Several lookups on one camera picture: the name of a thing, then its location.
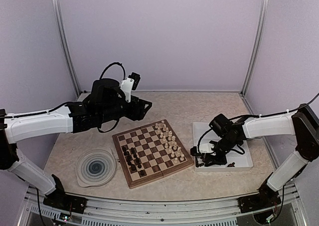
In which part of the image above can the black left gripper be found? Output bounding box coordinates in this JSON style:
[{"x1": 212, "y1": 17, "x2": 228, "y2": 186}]
[{"x1": 99, "y1": 95, "x2": 152, "y2": 124}]

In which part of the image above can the white plastic tray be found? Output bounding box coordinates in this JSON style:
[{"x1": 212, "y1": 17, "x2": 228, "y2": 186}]
[{"x1": 192, "y1": 122, "x2": 253, "y2": 173}]

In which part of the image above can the wooden chess board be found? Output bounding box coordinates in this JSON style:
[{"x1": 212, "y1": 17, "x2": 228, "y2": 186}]
[{"x1": 112, "y1": 119, "x2": 194, "y2": 189}]

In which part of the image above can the dark chess piece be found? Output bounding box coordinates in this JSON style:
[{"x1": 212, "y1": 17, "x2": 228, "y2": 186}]
[{"x1": 122, "y1": 146, "x2": 130, "y2": 156}]

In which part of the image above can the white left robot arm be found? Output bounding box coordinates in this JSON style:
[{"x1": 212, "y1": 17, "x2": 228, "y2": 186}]
[{"x1": 0, "y1": 77, "x2": 152, "y2": 209}]

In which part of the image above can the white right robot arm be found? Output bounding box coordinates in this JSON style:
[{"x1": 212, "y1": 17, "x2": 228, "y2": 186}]
[{"x1": 191, "y1": 103, "x2": 319, "y2": 208}]

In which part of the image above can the white chess pieces row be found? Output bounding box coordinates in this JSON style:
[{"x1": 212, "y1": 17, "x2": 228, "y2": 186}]
[{"x1": 150, "y1": 120, "x2": 186, "y2": 169}]

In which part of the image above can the collapsible silicone bowl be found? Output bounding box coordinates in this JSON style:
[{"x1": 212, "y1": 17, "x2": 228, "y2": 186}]
[{"x1": 75, "y1": 149, "x2": 117, "y2": 188}]

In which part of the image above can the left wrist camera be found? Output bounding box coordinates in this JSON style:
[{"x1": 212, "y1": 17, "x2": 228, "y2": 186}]
[{"x1": 120, "y1": 72, "x2": 141, "y2": 103}]

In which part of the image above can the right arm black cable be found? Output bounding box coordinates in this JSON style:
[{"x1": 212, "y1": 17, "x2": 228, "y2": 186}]
[{"x1": 195, "y1": 92, "x2": 319, "y2": 157}]

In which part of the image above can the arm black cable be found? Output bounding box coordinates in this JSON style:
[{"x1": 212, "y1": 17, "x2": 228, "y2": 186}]
[
  {"x1": 0, "y1": 62, "x2": 127, "y2": 133},
  {"x1": 195, "y1": 92, "x2": 319, "y2": 157}
]

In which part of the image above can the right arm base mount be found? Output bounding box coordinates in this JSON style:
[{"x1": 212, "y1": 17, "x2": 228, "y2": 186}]
[{"x1": 237, "y1": 181, "x2": 285, "y2": 226}]

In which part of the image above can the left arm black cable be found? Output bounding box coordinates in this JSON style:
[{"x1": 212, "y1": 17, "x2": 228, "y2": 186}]
[{"x1": 0, "y1": 62, "x2": 127, "y2": 133}]

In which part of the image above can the right aluminium frame post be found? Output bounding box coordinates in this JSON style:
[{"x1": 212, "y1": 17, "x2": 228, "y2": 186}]
[{"x1": 241, "y1": 0, "x2": 269, "y2": 98}]

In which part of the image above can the aluminium frame post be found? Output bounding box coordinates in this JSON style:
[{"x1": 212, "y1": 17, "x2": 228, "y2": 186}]
[
  {"x1": 241, "y1": 0, "x2": 269, "y2": 98},
  {"x1": 51, "y1": 0, "x2": 81, "y2": 97}
]

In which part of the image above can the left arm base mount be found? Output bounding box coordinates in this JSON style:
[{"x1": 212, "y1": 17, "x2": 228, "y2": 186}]
[{"x1": 43, "y1": 175, "x2": 87, "y2": 214}]

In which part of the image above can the front aluminium rail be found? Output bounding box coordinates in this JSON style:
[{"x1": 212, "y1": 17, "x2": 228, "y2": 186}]
[{"x1": 16, "y1": 184, "x2": 309, "y2": 226}]

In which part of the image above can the left aluminium frame post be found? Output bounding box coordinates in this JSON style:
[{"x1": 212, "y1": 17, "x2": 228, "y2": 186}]
[{"x1": 51, "y1": 0, "x2": 81, "y2": 97}]

